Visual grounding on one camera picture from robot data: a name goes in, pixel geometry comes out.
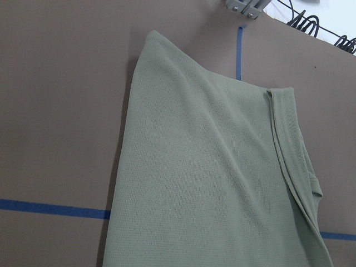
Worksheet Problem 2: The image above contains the olive green long-sleeve shirt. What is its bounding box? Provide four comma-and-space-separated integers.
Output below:
103, 31, 333, 266

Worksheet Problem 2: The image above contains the aluminium frame post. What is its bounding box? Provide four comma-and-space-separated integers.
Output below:
225, 0, 271, 19

